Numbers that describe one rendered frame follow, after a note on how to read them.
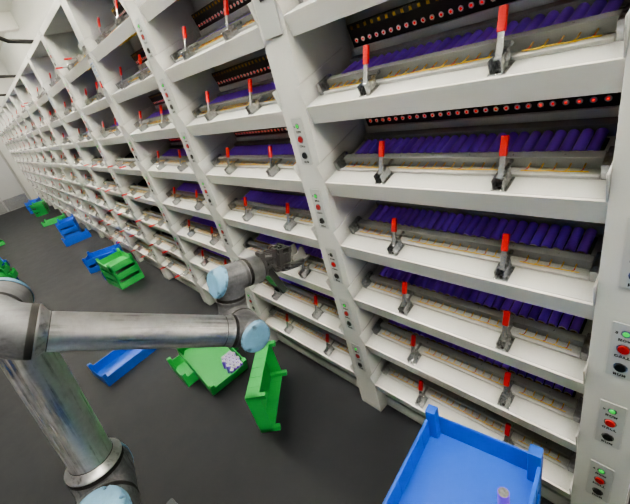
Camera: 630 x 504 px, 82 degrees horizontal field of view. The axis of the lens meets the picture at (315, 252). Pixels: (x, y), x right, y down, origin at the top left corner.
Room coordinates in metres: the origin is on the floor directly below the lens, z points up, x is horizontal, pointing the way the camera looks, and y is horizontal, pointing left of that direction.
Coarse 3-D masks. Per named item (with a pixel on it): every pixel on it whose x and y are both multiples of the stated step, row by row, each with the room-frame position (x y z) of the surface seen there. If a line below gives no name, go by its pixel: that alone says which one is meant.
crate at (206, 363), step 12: (180, 348) 1.47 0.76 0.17; (192, 348) 1.52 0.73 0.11; (204, 348) 1.51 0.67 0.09; (216, 348) 1.50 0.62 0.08; (228, 348) 1.50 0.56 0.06; (192, 360) 1.45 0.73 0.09; (204, 360) 1.45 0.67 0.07; (216, 360) 1.44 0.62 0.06; (240, 360) 1.42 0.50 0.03; (204, 372) 1.38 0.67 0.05; (216, 372) 1.38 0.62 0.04; (240, 372) 1.36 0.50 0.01; (204, 384) 1.32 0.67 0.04; (216, 384) 1.32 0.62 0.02
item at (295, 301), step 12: (252, 288) 1.51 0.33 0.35; (264, 288) 1.48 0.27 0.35; (288, 288) 1.37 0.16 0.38; (300, 288) 1.34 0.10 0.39; (264, 300) 1.46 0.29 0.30; (276, 300) 1.36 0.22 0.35; (288, 300) 1.32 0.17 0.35; (300, 300) 1.28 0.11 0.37; (312, 300) 1.25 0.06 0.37; (324, 300) 1.19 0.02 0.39; (300, 312) 1.22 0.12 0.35; (312, 312) 1.19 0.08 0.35; (324, 312) 1.16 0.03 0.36; (336, 312) 1.13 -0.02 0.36; (324, 324) 1.11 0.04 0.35; (336, 324) 1.08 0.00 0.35
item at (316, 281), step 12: (240, 240) 1.53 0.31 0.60; (252, 240) 1.54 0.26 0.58; (240, 252) 1.52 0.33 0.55; (252, 252) 1.47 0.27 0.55; (312, 264) 1.20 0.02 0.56; (288, 276) 1.22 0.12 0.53; (312, 276) 1.14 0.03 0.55; (324, 276) 1.10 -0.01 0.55; (312, 288) 1.12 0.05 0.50; (324, 288) 1.05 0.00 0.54
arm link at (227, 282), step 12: (228, 264) 1.01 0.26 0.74; (240, 264) 1.01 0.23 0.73; (216, 276) 0.96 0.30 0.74; (228, 276) 0.96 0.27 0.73; (240, 276) 0.98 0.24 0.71; (252, 276) 1.00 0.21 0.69; (216, 288) 0.95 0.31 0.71; (228, 288) 0.95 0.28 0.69; (240, 288) 0.97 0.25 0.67; (228, 300) 0.95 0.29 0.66
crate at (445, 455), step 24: (432, 408) 0.48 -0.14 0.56; (432, 432) 0.48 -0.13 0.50; (456, 432) 0.46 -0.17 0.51; (480, 432) 0.43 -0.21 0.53; (408, 456) 0.42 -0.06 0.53; (432, 456) 0.44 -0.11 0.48; (456, 456) 0.43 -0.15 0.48; (480, 456) 0.41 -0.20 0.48; (504, 456) 0.39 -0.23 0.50; (528, 456) 0.35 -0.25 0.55; (408, 480) 0.41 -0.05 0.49; (432, 480) 0.40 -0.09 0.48; (456, 480) 0.38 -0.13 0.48; (480, 480) 0.37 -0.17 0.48; (504, 480) 0.36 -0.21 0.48; (528, 480) 0.35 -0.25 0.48
